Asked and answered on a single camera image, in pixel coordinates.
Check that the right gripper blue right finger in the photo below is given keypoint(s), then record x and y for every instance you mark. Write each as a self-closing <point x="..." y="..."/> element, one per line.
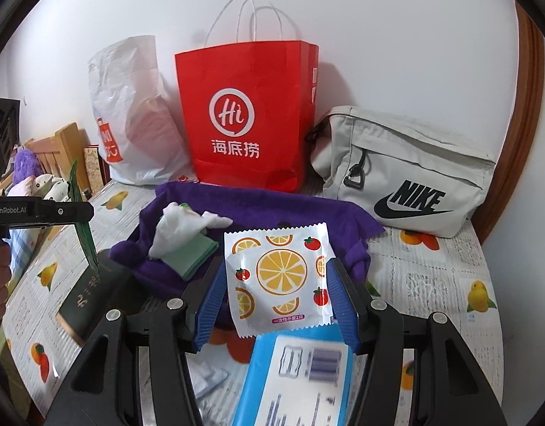
<point x="350" y="305"/>

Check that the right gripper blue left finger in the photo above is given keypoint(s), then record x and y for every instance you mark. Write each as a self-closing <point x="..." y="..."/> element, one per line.
<point x="203" y="298"/>

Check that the mint green cloth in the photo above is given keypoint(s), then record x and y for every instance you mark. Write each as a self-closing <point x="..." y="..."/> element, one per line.
<point x="187" y="259"/>

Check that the fruit print wipe packet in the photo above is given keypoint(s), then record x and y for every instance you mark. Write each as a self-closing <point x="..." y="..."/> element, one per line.
<point x="276" y="279"/>

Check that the white gloves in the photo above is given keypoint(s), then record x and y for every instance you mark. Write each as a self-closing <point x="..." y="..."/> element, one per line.
<point x="180" y="224"/>

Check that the spotted plush toy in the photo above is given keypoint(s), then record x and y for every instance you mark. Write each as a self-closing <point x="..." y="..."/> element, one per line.
<point x="50" y="187"/>

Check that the purple plush toy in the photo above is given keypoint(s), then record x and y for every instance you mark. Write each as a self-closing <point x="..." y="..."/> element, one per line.
<point x="26" y="164"/>

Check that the green white wrapper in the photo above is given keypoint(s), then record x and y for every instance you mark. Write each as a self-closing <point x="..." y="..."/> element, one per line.
<point x="82" y="228"/>

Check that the wooden bed headboard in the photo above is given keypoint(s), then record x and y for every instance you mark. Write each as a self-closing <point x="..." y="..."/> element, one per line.
<point x="57" y="153"/>

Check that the blue tissue box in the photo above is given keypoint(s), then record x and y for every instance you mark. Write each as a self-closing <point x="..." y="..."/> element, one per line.
<point x="299" y="377"/>

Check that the purple towel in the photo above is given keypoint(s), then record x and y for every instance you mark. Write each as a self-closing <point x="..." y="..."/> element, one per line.
<point x="349" y="227"/>

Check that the patterned book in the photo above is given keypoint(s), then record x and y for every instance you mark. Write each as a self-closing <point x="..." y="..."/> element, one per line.
<point x="96" y="168"/>

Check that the fruit pattern tablecloth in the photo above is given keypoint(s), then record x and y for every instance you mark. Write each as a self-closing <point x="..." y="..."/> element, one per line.
<point x="434" y="275"/>

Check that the grey Nike waist bag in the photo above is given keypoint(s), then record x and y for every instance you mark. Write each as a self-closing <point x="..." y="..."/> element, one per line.
<point x="406" y="173"/>

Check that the white Miniso plastic bag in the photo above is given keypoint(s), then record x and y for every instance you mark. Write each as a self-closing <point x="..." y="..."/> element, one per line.
<point x="138" y="136"/>

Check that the red Haidilao paper bag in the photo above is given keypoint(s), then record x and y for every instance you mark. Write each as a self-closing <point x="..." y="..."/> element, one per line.
<point x="248" y="108"/>

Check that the brown wooden door frame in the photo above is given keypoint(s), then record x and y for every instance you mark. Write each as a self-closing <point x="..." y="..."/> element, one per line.
<point x="522" y="125"/>

